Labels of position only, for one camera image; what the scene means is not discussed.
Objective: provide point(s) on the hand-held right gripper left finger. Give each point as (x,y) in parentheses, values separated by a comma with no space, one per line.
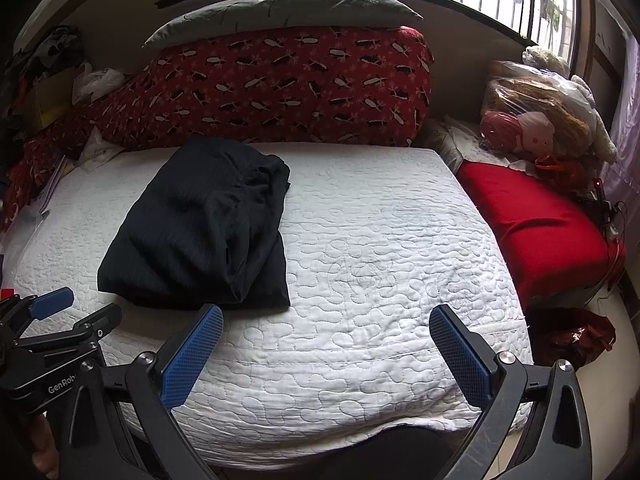
(192,355)

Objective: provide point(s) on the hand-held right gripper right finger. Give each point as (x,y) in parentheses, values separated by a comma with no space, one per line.
(460,355)

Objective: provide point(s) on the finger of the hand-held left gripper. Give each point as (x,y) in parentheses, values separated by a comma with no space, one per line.
(97,321)
(50,302)

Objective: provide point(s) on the black pants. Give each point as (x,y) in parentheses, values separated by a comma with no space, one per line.
(200,230)

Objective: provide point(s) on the pile of clothes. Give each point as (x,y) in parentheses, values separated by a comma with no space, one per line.
(45,55)

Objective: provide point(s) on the person's left hand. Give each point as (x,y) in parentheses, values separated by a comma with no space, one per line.
(44,447)

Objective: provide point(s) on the white quilted bed mattress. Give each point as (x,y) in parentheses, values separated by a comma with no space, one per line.
(375,285)

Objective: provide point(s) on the lilac paper folder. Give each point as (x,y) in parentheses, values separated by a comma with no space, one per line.
(54,182)

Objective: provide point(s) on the large red plastic bag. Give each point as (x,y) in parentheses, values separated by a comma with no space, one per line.
(580,335)

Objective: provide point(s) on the red cushion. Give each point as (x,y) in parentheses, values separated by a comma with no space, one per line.
(540,225)

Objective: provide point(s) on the clear plastic packaging bag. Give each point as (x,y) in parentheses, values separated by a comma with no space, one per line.
(97,152)

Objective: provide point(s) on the yellow cardboard box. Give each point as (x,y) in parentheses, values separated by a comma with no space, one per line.
(50,102)

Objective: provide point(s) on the small red plastic bag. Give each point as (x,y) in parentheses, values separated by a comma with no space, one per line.
(560,172)

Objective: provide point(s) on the white floral cloth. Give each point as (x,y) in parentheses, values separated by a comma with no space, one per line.
(462,142)

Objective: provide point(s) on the white plastic bag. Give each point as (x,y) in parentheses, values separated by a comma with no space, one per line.
(97,82)

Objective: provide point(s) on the pink plush toy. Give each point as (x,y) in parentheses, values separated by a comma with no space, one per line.
(532,132)

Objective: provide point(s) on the white plush toy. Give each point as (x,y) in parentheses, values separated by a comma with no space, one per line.
(597,125)

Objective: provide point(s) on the clear bag of plush toys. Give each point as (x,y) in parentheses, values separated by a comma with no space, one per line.
(530,90)

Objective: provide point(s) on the lilac curtain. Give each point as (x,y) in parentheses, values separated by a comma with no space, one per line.
(625,135)

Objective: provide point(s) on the red printed blanket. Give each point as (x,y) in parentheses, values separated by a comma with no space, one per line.
(300,85)

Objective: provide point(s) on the grey green pillow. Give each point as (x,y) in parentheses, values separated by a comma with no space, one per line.
(280,12)

